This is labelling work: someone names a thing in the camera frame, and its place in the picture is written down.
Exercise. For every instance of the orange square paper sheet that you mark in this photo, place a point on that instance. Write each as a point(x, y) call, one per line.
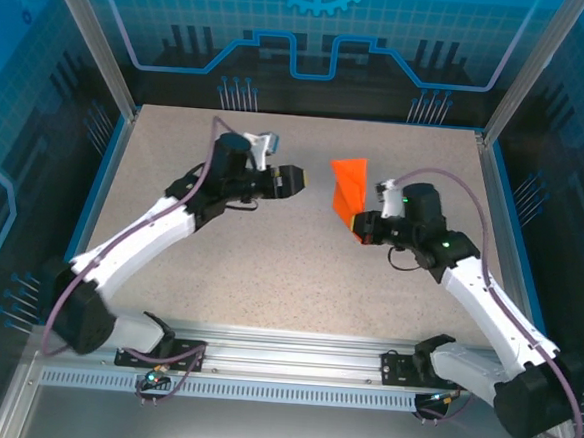
point(349, 183)

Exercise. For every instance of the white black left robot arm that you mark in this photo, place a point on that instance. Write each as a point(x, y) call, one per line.
point(135, 243)

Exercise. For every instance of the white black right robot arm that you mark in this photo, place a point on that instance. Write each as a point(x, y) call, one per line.
point(491, 303)

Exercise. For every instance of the blue table edge strip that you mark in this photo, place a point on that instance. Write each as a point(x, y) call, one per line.
point(511, 204)
point(91, 215)

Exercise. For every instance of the grey metal tray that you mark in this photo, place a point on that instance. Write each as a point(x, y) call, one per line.
point(277, 428)

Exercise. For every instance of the short aluminium side rail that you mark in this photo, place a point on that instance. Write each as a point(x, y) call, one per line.
point(495, 183)

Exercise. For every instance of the long aluminium frame rail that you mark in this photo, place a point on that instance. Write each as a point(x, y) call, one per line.
point(288, 349)

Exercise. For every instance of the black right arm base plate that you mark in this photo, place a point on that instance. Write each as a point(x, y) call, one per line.
point(392, 369)

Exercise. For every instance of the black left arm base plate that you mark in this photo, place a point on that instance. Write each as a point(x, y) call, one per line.
point(192, 355)

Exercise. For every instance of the aluminium frame post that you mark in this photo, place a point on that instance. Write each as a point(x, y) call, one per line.
point(97, 35)
point(535, 65)

